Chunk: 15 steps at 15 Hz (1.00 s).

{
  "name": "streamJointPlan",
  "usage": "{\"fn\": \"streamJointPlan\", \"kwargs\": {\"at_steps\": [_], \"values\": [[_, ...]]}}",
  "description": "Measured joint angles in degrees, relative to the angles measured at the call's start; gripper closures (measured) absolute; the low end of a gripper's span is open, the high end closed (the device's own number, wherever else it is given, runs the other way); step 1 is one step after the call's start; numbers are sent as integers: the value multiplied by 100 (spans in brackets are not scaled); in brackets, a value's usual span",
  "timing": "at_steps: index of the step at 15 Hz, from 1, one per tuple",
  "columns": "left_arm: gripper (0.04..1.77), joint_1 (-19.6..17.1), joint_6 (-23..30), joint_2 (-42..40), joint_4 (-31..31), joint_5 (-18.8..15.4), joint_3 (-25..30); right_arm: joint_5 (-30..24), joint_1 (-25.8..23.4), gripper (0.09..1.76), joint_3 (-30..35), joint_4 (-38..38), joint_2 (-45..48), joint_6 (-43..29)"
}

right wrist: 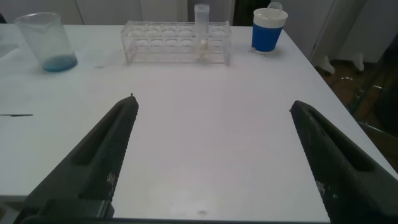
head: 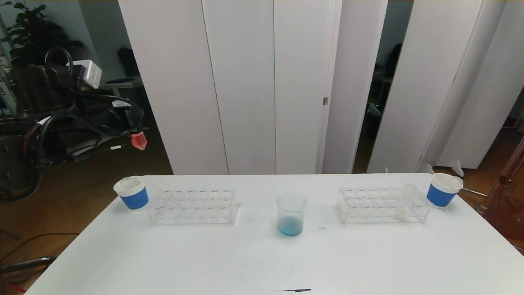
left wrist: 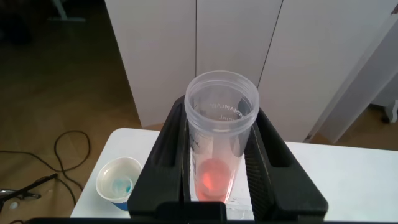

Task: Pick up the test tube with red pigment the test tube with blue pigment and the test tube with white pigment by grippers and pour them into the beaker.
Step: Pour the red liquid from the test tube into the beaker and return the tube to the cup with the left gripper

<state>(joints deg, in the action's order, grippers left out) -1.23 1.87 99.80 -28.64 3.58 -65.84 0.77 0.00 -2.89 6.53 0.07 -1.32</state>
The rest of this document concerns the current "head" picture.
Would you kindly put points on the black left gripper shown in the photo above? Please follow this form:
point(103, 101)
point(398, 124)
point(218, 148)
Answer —
point(130, 117)

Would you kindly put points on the test tube with red pigment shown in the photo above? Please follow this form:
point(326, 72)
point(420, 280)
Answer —
point(139, 141)
point(453, 182)

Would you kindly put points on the test tube with blue pigment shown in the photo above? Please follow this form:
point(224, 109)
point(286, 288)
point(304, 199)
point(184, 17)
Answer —
point(123, 184)

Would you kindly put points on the clear acrylic test tube rack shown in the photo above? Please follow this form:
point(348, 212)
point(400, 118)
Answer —
point(196, 218)
point(380, 217)

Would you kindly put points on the clear plastic beaker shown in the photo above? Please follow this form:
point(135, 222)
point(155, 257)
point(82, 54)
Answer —
point(290, 227)

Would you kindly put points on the test tube with pale yellow pigment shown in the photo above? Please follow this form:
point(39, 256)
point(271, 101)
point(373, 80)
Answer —
point(403, 209)

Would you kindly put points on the black backpack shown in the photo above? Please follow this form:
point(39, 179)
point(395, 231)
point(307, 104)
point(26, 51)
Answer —
point(129, 61)

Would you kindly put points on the blue and white paper cup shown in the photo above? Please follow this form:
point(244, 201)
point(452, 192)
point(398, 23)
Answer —
point(440, 196)
point(135, 200)

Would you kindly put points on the white robot column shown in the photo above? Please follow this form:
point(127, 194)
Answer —
point(3, 94)

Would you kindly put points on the dark green potted plant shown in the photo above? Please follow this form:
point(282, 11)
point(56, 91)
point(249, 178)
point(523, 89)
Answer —
point(28, 28)

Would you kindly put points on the grey metal chair leg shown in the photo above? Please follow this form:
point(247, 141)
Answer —
point(28, 264)

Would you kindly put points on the brown metal stand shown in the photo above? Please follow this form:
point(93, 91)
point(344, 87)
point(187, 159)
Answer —
point(507, 205)

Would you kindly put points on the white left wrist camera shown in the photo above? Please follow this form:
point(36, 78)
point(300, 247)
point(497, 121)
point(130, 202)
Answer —
point(88, 73)

